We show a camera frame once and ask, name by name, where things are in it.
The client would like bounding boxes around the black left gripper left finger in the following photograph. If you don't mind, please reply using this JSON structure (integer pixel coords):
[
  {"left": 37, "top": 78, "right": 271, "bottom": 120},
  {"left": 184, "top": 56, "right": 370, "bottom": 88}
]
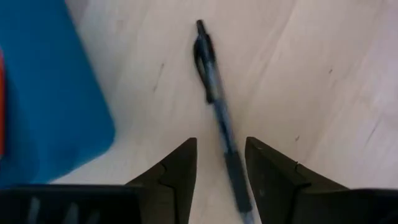
[{"left": 125, "top": 137, "right": 198, "bottom": 224}]

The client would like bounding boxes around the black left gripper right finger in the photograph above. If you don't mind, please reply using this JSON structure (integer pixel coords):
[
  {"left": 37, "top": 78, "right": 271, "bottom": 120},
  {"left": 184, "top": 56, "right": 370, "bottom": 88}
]
[{"left": 244, "top": 136, "right": 349, "bottom": 224}]

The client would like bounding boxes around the black pen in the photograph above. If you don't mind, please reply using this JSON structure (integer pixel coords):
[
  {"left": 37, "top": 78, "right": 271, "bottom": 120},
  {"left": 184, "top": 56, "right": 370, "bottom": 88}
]
[{"left": 192, "top": 19, "right": 256, "bottom": 224}]

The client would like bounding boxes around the red pencil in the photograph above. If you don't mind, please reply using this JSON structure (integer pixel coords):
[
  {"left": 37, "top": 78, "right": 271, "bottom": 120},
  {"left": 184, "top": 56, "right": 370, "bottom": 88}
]
[{"left": 0, "top": 49, "right": 6, "bottom": 158}]

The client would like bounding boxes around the blue plastic tray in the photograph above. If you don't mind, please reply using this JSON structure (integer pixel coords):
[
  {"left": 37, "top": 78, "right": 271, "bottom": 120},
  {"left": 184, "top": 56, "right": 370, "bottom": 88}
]
[{"left": 0, "top": 0, "right": 116, "bottom": 189}]

